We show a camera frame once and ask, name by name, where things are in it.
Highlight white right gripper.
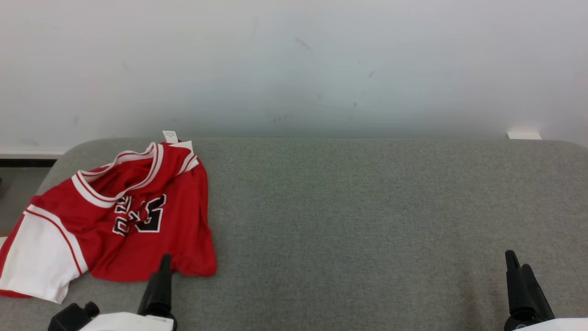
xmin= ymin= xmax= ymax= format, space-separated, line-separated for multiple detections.
xmin=504 ymin=250 xmax=588 ymax=331

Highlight red jersey shirt white sleeves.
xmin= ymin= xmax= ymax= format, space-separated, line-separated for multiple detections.
xmin=0 ymin=131 xmax=203 ymax=305

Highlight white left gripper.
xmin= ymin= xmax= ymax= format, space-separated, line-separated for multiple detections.
xmin=80 ymin=254 xmax=177 ymax=331

